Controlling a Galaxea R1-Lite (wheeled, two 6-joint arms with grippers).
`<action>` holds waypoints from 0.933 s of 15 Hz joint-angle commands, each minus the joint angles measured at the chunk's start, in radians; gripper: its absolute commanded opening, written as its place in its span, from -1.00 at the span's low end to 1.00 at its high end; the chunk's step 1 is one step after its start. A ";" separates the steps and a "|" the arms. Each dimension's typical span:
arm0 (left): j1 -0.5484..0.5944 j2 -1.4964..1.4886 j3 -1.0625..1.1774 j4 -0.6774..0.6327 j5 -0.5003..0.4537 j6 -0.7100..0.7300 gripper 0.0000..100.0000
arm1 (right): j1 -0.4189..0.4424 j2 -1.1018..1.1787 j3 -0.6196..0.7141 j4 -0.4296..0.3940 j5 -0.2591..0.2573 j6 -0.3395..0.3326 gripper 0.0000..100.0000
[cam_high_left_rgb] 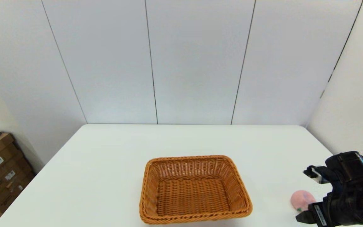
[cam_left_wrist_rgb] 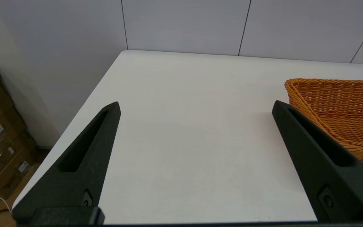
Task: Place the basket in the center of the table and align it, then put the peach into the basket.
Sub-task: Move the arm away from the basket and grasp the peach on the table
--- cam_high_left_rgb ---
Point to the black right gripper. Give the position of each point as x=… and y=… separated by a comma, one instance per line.
x=354, y=205

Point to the orange woven wicker basket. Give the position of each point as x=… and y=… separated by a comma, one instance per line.
x=194, y=192

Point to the pink toy peach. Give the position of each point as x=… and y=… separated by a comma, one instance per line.
x=299, y=199

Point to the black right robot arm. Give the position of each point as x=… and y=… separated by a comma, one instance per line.
x=351, y=165

